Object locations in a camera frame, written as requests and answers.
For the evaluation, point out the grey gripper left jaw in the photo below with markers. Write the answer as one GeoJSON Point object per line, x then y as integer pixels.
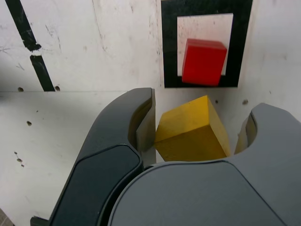
{"type": "Point", "coordinates": [98, 164]}

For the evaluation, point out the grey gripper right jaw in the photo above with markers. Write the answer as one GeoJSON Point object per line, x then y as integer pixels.
{"type": "Point", "coordinates": [200, 195]}

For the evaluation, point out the yellow cube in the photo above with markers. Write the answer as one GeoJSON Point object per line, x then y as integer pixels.
{"type": "Point", "coordinates": [183, 122]}

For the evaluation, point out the red cube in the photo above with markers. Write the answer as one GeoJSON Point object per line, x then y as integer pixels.
{"type": "Point", "coordinates": [202, 63]}

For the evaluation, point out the black tape square outline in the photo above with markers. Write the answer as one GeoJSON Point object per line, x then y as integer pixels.
{"type": "Point", "coordinates": [169, 47]}

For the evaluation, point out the black tape strip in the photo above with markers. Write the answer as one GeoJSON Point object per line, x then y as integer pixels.
{"type": "Point", "coordinates": [23, 30]}

